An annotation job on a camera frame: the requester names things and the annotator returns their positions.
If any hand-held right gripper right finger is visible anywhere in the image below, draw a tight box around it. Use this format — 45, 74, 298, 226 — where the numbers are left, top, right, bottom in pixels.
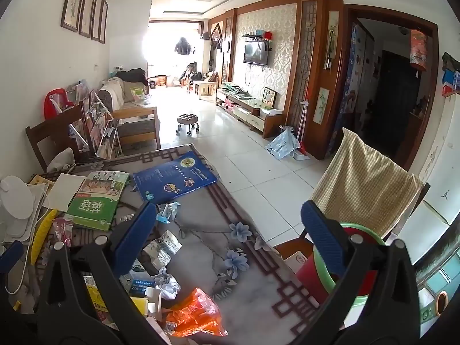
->
287, 200, 422, 345

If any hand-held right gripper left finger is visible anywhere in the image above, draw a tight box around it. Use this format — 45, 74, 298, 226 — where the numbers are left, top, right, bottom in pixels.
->
35, 201, 173, 345

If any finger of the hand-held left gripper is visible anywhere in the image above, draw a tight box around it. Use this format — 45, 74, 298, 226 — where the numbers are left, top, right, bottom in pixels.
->
0, 241, 24, 275

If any floral paper cup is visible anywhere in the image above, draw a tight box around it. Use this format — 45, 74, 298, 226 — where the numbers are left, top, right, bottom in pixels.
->
144, 230, 183, 270

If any blue wrapper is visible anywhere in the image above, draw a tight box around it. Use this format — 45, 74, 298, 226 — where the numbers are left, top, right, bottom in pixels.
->
156, 202, 182, 225

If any red bin green rim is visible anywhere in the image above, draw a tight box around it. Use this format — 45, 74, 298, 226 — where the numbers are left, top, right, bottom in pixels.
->
295, 222, 387, 310

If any orange plastic bag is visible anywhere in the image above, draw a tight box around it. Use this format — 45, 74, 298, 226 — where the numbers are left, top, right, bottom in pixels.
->
165, 287, 228, 338

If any small white box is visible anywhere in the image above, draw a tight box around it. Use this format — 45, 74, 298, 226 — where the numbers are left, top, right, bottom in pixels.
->
284, 251, 310, 274

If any yellow plastic strip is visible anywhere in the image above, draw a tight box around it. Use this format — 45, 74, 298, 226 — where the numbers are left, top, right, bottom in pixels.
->
30, 208, 58, 266

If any green book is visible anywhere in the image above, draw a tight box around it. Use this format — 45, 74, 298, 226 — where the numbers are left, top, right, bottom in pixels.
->
65, 170, 129, 231

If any white desk fan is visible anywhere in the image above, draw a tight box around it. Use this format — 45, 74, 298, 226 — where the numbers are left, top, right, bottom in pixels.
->
0, 175, 47, 239

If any pink snack wrapper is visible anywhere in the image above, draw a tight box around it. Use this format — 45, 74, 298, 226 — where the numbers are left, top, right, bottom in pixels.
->
52, 217, 74, 248

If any beige checked cloth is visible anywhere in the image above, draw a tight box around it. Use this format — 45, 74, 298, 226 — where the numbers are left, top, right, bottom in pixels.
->
311, 127, 425, 239

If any crumpled white paper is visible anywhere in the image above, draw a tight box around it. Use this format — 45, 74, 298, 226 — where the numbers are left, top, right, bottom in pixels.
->
151, 268, 181, 300

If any blue flat box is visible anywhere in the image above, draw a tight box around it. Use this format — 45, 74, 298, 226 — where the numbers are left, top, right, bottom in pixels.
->
132, 150, 220, 202

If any white notebook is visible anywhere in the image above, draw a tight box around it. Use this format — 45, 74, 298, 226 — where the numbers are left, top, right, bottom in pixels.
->
47, 173, 88, 212

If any light blue plastic bag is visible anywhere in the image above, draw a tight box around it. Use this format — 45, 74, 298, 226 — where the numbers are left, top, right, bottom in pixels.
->
265, 126, 300, 160

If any book rack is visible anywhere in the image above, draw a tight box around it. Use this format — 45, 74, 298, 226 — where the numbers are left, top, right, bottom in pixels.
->
66, 81, 123, 160

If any wooden sofa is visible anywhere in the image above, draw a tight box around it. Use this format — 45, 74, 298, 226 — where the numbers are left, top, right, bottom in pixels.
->
98, 77, 161, 150

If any brown rolling stool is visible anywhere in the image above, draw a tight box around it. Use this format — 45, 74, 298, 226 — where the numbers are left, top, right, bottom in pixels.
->
175, 113, 200, 136

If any white mop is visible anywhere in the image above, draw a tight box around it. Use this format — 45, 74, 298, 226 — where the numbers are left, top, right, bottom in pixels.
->
296, 90, 310, 152

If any dark wooden chair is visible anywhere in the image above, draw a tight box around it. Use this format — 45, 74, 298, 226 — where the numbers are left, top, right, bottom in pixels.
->
25, 102, 94, 173

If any tape roll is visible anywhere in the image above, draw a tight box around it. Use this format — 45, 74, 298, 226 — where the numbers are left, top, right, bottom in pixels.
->
433, 289, 450, 315

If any wooden television cabinet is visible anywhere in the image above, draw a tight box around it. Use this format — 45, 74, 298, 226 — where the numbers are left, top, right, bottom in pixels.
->
216, 88, 288, 139

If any colourful framed picture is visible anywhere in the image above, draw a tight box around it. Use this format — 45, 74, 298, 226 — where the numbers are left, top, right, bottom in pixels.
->
262, 87, 277, 109

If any red plastic bag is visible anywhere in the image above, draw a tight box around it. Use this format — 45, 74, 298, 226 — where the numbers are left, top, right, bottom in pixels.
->
44, 88, 74, 120

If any small wooden cabinet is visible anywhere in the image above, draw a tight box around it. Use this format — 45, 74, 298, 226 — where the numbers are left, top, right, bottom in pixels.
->
194, 81, 220, 100

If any hanging dark jacket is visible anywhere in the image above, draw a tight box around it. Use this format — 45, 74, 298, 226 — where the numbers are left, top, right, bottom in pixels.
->
174, 37, 193, 56

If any red lantern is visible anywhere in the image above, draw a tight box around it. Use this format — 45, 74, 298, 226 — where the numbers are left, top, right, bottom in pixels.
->
410, 29, 428, 72

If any bamboo wall picture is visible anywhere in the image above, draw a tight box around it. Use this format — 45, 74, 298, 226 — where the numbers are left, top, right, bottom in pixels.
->
313, 87, 330, 124

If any wall television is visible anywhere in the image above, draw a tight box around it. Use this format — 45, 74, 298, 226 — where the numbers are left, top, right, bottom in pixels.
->
244, 41, 269, 67

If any narrow flower wall picture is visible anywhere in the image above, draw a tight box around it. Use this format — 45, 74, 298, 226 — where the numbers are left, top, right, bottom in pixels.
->
326, 10, 340, 70

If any framed wall picture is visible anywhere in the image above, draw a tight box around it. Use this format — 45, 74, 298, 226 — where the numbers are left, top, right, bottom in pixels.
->
99, 0, 109, 44
79, 0, 97, 38
91, 0, 104, 42
60, 0, 90, 33

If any wall shelf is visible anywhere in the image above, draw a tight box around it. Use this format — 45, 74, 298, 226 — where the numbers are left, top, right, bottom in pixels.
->
242, 30, 274, 44

